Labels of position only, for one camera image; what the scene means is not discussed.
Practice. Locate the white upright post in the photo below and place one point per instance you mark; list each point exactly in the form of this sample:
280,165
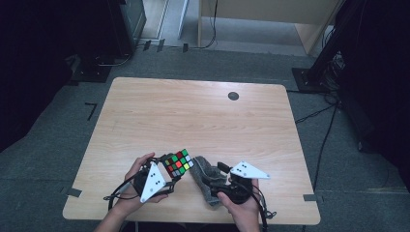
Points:
183,17

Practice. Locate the black round table grommet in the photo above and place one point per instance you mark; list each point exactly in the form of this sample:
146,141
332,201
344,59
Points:
233,95

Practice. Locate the grey tape piece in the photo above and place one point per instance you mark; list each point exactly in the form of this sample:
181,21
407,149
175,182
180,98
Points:
311,197
74,192

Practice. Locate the beige wooden furniture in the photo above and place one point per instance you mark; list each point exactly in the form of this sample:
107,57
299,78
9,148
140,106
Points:
257,9

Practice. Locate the multicoloured puzzle cube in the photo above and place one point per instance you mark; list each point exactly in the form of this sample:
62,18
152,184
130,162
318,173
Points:
177,162

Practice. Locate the person's left hand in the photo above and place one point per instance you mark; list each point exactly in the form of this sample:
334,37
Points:
130,201

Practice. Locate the black cabinet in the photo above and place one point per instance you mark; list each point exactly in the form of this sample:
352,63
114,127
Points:
129,25

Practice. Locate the black angled floor tape mark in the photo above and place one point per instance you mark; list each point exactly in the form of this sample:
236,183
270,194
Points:
93,109

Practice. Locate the grey fluffy cloth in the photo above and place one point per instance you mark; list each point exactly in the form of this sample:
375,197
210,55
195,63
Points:
201,169

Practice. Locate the black metal stand with base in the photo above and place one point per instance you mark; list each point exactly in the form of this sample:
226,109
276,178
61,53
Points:
322,61

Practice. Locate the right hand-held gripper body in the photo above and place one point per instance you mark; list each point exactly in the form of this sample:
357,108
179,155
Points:
248,170

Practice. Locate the black flat base plate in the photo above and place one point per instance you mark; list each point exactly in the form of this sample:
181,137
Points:
92,73

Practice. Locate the person's right hand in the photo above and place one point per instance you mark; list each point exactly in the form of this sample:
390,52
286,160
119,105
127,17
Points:
246,212

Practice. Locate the dark curtain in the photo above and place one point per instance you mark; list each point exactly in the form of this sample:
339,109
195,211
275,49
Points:
38,64
380,80

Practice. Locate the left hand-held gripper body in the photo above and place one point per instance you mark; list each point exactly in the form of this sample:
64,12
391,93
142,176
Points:
154,183

